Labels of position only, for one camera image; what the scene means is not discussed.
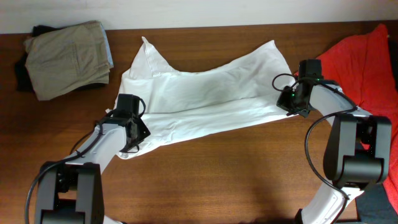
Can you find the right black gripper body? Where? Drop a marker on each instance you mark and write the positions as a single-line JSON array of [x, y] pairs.
[[288, 100]]

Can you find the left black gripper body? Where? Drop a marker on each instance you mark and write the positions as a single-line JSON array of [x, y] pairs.
[[143, 132]]

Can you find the white t-shirt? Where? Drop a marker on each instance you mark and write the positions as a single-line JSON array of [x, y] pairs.
[[181, 106]]

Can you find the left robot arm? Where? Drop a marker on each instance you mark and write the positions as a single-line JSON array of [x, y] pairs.
[[70, 190]]

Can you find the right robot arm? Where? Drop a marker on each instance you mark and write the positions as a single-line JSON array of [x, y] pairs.
[[357, 152]]

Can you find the folded light blue garment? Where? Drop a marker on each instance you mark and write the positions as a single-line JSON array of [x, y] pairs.
[[107, 47]]

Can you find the red t-shirt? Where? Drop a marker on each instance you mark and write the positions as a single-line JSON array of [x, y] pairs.
[[361, 64]]

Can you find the folded khaki trousers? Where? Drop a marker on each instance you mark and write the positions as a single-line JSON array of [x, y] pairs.
[[58, 62]]

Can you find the folded black garment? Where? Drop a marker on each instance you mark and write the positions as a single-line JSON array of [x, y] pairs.
[[24, 83]]

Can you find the dark garment under red shirt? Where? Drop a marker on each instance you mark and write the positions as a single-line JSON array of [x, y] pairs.
[[379, 204]]

